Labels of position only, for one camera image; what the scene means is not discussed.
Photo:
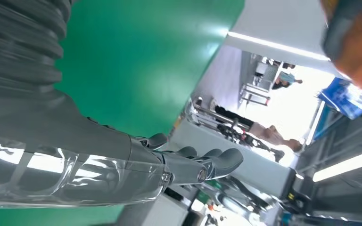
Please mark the blue banner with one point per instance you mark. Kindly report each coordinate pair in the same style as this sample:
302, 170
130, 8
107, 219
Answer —
343, 96

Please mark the distant person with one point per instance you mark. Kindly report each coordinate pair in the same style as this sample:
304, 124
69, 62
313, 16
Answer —
285, 78

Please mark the person in dark trousers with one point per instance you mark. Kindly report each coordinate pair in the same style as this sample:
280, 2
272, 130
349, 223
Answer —
262, 131

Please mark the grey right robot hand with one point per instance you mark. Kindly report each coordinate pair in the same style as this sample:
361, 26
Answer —
74, 149

